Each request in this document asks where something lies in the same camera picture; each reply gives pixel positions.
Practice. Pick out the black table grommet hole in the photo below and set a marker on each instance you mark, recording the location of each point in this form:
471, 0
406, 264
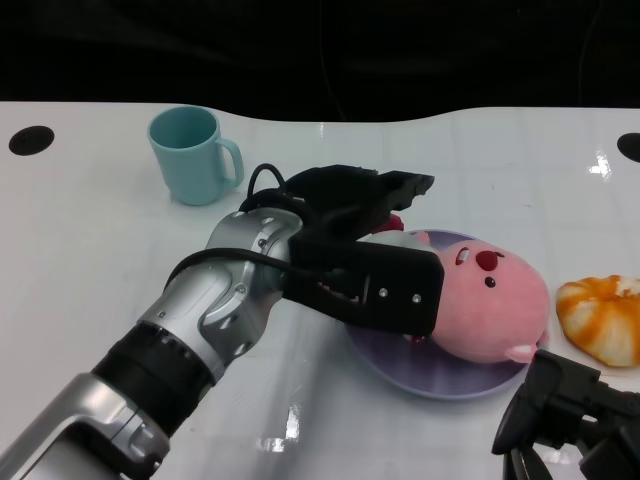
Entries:
31, 141
630, 146

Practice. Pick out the purple plastic plate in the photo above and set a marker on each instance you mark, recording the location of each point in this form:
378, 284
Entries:
430, 375

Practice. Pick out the orange and white bun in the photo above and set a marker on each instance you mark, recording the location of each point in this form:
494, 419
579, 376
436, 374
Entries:
600, 320

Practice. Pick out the pink plush doll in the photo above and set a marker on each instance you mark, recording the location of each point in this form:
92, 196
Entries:
500, 305

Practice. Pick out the teal plastic mug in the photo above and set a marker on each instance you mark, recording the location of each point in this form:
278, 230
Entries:
187, 167

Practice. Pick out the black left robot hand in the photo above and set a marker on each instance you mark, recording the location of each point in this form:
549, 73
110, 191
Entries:
390, 285

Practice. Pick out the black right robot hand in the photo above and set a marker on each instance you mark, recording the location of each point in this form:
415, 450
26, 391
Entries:
565, 400

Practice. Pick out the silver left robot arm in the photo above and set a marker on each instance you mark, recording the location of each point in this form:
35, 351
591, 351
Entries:
225, 280

